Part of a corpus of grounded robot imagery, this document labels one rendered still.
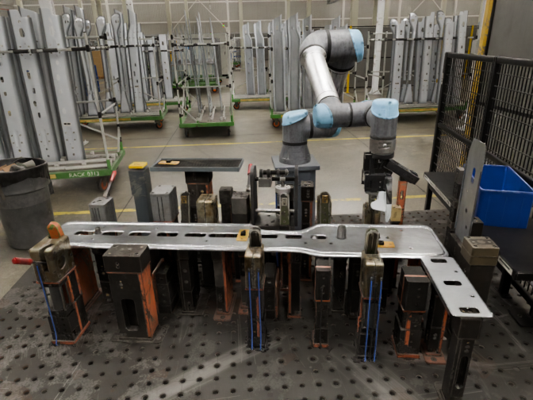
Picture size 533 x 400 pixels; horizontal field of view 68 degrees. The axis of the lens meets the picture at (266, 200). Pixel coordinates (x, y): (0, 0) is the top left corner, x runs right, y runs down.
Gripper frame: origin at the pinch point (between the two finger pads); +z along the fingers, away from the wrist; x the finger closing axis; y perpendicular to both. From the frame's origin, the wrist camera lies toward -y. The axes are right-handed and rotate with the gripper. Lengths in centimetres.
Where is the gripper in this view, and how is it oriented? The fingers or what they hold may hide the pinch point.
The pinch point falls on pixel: (384, 213)
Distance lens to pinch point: 132.4
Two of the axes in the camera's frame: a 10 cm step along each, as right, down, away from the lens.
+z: 0.4, 9.3, 3.7
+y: -10.0, 0.0, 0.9
